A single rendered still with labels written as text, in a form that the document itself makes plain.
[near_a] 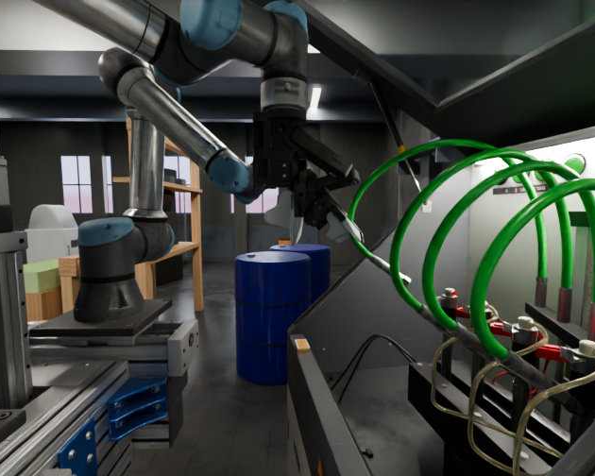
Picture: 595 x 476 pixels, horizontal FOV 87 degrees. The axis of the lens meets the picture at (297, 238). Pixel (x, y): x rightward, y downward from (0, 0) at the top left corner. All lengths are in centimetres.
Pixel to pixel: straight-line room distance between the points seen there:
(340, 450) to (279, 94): 52
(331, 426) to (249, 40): 58
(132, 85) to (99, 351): 60
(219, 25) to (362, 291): 71
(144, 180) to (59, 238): 630
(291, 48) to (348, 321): 69
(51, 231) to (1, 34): 449
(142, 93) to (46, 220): 663
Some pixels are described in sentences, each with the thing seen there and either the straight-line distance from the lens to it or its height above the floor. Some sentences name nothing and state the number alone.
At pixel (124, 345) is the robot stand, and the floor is 98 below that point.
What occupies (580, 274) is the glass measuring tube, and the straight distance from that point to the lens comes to 80.
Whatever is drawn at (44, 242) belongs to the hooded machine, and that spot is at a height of 70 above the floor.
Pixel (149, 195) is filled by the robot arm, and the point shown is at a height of 133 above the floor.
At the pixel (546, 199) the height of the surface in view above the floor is 130.
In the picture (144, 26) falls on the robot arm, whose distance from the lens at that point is 56.
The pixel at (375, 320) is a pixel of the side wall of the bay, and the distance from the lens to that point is 96.
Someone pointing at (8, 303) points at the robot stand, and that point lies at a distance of 77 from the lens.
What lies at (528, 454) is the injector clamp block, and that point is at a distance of 57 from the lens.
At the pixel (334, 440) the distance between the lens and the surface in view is 56.
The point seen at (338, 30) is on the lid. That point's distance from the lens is 93.
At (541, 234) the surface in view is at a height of 124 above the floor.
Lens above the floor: 129
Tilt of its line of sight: 5 degrees down
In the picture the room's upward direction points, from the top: straight up
